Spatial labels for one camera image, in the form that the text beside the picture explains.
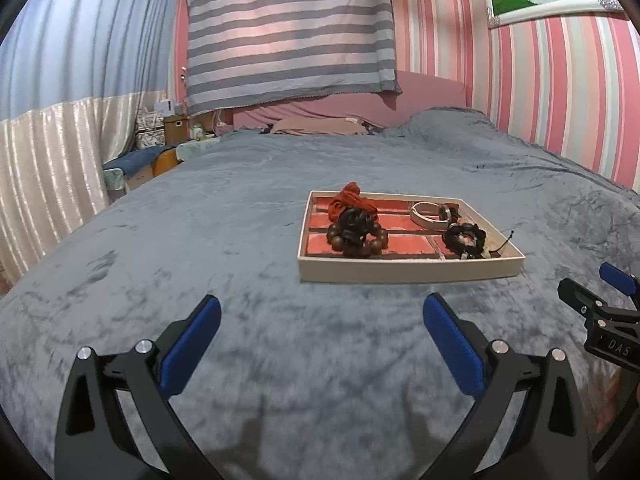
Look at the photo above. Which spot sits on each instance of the grey pink striped hanging cloth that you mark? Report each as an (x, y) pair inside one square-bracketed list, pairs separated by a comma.
[(285, 30)]

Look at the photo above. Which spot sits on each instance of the beige pillow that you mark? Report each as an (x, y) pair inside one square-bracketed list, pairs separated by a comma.
[(320, 126)]

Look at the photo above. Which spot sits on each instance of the orange wooden chair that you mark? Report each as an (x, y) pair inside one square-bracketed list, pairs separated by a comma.
[(165, 165)]

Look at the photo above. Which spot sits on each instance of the grey plush blanket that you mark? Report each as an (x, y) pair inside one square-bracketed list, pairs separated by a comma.
[(225, 240)]

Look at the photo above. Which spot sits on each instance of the blue folded cloth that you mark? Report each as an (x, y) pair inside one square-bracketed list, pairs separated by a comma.
[(135, 159)]

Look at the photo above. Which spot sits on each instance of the blue and cream curtain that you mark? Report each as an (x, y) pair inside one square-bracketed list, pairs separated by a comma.
[(55, 110)]

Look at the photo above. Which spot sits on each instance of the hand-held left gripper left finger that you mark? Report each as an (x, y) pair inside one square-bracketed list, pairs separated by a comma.
[(192, 342)]

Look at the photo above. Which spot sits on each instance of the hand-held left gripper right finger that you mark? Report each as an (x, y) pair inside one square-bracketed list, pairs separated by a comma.
[(452, 342)]

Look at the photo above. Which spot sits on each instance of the white device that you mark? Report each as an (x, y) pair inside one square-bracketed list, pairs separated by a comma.
[(167, 107)]

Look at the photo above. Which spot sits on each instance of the orange scrunchie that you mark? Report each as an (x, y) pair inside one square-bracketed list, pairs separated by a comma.
[(350, 200)]

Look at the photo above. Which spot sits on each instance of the black scrunchie with charm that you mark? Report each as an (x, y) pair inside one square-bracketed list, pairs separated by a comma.
[(462, 240)]

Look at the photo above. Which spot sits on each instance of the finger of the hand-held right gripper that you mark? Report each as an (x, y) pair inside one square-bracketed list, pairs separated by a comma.
[(580, 296), (617, 277)]

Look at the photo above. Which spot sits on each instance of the brown cardboard box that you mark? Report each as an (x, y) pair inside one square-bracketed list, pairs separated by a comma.
[(176, 130)]

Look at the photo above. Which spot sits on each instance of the floral patterned fabric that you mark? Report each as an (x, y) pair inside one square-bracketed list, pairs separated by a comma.
[(150, 130)]

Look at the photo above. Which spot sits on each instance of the black hair claw clip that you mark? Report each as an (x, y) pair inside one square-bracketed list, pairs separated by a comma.
[(356, 225)]

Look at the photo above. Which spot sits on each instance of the pink pillow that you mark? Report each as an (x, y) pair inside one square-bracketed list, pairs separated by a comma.
[(425, 97)]

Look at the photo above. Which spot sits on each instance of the cream jewelry tray red lining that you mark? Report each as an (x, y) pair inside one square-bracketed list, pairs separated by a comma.
[(400, 270)]

